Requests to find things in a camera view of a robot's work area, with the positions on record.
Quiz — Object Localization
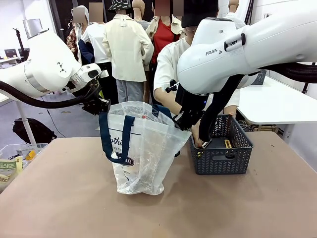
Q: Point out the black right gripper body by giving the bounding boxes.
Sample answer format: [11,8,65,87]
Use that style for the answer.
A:
[174,85,208,118]

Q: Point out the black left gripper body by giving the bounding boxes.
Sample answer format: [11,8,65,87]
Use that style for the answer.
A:
[81,97,103,117]

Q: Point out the white shopping bag navy handles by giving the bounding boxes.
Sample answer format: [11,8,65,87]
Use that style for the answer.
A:
[98,101,193,196]

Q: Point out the dark grey plastic basket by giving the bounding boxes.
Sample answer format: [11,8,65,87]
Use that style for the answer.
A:
[189,114,255,176]
[253,69,268,86]

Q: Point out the person's right forearm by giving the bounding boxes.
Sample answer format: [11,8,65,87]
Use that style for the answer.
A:
[153,87,186,119]

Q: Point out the person's left forearm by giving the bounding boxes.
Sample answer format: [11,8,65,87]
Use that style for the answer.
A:
[223,104,237,115]

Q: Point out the person's right hand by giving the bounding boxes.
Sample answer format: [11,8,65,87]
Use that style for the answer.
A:
[191,123,207,148]

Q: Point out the person in white t-shirt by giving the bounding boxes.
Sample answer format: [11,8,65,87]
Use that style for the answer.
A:
[153,0,241,139]

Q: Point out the mannequin in cream jacket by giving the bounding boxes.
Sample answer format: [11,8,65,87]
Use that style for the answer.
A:
[102,0,155,105]

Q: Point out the mannequin in white t-shirt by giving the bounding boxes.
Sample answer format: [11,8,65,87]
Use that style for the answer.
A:
[81,2,112,65]

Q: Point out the black backpack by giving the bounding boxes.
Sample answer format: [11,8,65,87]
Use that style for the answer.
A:
[12,118,57,145]

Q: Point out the person in red top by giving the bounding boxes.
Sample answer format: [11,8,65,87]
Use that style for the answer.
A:
[145,0,185,72]

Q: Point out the white table with round leg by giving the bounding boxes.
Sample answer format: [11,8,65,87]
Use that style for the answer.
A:
[0,93,38,145]

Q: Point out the mannequin in white hood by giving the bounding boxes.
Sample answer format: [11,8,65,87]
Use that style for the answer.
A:
[66,5,90,65]

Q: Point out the large white table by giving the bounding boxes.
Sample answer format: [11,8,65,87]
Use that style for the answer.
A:
[229,75,317,133]

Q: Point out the clear plastic bin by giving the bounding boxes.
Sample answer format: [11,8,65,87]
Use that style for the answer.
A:
[0,142,49,194]

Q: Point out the bare mannequin in grey shirt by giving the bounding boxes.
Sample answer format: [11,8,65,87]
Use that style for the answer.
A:
[132,0,151,28]

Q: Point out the yellow green printed package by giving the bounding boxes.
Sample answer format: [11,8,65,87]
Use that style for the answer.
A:
[0,156,24,184]

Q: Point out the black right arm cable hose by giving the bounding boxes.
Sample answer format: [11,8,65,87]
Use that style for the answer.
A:
[198,62,317,142]

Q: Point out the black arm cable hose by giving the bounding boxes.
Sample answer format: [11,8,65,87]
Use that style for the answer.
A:
[0,79,101,110]
[198,62,317,142]

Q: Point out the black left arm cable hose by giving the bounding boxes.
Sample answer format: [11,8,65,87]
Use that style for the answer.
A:
[0,79,101,110]

